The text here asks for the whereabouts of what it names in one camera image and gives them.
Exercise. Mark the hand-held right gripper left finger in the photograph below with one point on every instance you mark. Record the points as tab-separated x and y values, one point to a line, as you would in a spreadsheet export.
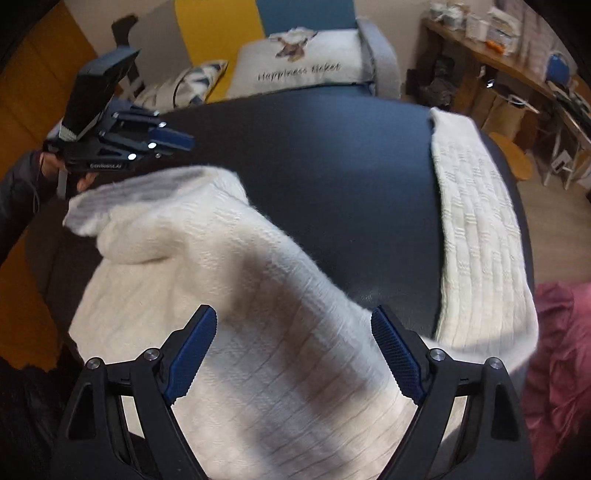
194	355

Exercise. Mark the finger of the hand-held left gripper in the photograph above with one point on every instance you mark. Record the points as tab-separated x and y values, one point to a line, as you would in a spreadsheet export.
152	148
173	136

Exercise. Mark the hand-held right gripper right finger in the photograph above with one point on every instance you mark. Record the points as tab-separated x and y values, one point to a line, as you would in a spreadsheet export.
397	355

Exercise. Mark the white knit sweater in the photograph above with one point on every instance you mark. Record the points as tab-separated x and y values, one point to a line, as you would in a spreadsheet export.
258	300

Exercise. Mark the person's left forearm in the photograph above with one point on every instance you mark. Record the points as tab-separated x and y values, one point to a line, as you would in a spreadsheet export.
18	203

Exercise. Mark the person's left hand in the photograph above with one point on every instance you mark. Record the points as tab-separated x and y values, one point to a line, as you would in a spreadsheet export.
85	182

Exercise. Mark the triangle patterned pillow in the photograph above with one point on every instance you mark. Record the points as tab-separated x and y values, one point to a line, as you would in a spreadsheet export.
184	85

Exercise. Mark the grey yellow blue sofa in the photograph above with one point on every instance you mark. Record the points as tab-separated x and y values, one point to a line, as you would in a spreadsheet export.
207	27

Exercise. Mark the white deer print pillow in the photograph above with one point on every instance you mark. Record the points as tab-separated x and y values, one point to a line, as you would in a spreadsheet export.
300	69

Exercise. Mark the pink quilt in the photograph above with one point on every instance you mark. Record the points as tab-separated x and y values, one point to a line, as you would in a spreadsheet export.
563	369

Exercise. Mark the round wooden stool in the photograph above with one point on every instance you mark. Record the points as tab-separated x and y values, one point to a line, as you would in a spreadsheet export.
512	154

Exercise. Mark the brown paper bag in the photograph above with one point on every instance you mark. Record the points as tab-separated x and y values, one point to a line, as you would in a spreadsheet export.
503	115

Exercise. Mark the dark bag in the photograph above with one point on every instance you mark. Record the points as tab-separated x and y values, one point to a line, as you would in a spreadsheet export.
436	83

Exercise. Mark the white metal stool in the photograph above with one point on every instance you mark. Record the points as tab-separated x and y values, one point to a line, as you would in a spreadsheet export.
565	138

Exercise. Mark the wooden desk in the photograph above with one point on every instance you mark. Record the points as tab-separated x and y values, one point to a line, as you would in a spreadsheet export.
508	64

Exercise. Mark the oranges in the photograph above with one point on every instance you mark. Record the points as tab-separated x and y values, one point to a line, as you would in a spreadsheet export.
496	45

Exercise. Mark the blue folding chair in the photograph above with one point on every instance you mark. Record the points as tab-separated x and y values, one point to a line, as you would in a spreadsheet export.
557	69

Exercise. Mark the pink patterned curtain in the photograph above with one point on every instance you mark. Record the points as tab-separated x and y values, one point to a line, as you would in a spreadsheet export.
535	37

